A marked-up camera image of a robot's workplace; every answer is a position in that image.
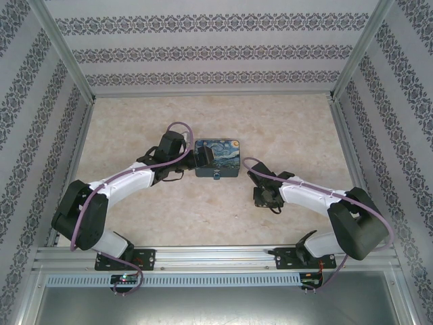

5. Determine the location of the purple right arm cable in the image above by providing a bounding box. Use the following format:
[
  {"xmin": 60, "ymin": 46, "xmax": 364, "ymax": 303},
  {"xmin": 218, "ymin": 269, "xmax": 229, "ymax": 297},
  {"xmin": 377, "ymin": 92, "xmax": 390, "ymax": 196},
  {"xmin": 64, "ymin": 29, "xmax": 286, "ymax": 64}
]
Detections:
[{"xmin": 242, "ymin": 156, "xmax": 396, "ymax": 294}]

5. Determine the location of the small green circuit board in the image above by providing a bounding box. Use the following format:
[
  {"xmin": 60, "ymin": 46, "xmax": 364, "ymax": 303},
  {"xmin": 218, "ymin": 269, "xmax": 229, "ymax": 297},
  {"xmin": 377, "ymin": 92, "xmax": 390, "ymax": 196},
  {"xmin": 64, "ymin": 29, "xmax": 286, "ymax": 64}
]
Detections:
[
  {"xmin": 110, "ymin": 274, "xmax": 140, "ymax": 286},
  {"xmin": 302, "ymin": 272, "xmax": 323, "ymax": 288}
]

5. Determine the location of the starry night print tin box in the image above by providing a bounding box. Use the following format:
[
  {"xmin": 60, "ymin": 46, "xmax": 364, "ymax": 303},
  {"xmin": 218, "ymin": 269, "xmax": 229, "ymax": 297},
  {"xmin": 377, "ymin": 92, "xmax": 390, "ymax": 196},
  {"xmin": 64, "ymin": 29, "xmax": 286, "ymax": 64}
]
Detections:
[{"xmin": 193, "ymin": 137, "xmax": 242, "ymax": 179}]

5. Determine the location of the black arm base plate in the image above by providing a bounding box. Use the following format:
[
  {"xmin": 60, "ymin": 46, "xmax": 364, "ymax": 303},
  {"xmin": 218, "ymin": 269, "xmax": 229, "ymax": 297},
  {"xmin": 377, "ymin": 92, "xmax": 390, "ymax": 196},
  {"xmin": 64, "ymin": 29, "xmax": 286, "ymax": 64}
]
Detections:
[
  {"xmin": 273, "ymin": 246, "xmax": 338, "ymax": 270},
  {"xmin": 94, "ymin": 248, "xmax": 157, "ymax": 272}
]

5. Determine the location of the aluminium side rail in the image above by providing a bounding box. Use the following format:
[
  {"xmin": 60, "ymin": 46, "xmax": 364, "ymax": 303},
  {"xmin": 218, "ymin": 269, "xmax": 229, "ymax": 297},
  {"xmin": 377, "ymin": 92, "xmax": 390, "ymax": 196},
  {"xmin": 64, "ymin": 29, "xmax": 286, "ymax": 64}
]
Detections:
[
  {"xmin": 329, "ymin": 97, "xmax": 399, "ymax": 252},
  {"xmin": 45, "ymin": 97, "xmax": 98, "ymax": 250}
]

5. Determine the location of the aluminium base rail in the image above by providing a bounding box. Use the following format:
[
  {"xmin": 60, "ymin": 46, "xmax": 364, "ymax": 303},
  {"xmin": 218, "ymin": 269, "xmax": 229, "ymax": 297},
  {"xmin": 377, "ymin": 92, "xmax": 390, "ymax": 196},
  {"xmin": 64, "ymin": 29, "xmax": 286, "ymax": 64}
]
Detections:
[{"xmin": 32, "ymin": 246, "xmax": 397, "ymax": 272}]

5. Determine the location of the grey metal shelf panel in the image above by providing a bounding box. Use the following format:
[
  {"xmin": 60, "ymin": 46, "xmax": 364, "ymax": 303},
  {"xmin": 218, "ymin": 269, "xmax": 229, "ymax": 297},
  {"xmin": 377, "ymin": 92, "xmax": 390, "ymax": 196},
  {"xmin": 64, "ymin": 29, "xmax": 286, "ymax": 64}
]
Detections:
[{"xmin": 20, "ymin": 286, "xmax": 417, "ymax": 325}]

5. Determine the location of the slotted grey cable duct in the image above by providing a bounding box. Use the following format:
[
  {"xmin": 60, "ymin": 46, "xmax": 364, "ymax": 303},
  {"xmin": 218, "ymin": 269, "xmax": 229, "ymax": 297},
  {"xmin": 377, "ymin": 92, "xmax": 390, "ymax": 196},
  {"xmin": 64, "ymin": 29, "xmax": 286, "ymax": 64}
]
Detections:
[{"xmin": 45, "ymin": 273, "xmax": 302, "ymax": 287}]

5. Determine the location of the aluminium frame post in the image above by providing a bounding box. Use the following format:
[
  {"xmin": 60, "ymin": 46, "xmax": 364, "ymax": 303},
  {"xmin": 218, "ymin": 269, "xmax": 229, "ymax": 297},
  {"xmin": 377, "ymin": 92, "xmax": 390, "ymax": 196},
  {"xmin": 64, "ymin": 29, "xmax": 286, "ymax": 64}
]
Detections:
[
  {"xmin": 329, "ymin": 0, "xmax": 397, "ymax": 102},
  {"xmin": 392, "ymin": 265, "xmax": 424, "ymax": 325},
  {"xmin": 12, "ymin": 265, "xmax": 45, "ymax": 325},
  {"xmin": 32, "ymin": 0, "xmax": 98, "ymax": 103}
]

